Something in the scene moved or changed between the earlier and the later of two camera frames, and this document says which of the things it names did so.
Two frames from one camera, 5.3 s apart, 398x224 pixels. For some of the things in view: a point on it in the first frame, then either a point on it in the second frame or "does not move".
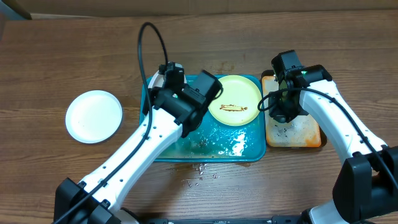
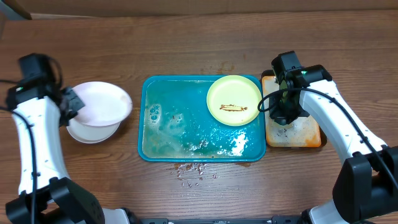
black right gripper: x=278 y=113 does not move
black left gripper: x=155 y=94 → x=79 y=104
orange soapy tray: x=303 y=132 does not move
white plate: x=157 y=79 → x=106 y=104
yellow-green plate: x=238 y=104 does not move
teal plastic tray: x=212 y=140 does not move
